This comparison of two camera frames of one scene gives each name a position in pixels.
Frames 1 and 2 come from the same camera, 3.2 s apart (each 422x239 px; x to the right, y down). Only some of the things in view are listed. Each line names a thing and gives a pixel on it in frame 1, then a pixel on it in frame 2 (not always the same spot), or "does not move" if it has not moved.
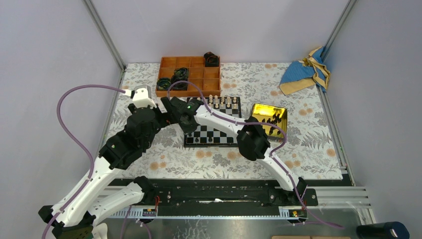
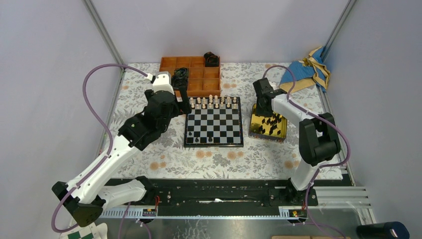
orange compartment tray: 207,78 does not move
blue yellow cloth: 298,74 does not move
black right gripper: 189,130 -> 260,113
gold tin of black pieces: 273,115 does not move
